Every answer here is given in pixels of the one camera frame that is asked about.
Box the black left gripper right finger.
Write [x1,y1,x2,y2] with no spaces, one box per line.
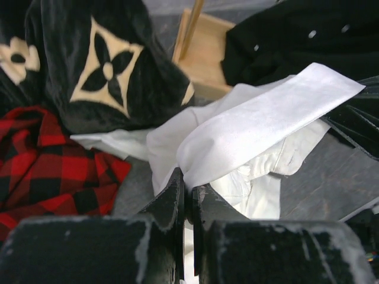
[192,185,369,283]

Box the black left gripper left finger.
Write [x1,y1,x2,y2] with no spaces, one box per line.
[1,169,185,283]

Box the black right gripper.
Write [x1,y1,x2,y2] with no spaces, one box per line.
[321,76,378,160]

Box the white dress shirt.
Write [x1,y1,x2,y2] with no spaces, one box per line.
[70,62,367,284]

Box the black button shirt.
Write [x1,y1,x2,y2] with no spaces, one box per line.
[221,1,378,86]

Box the red black plaid shirt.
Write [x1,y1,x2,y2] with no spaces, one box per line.
[1,106,131,241]

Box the wooden clothes rack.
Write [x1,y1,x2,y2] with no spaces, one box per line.
[172,0,235,100]

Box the black beige patterned fleece blanket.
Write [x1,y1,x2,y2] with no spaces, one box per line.
[1,1,194,134]

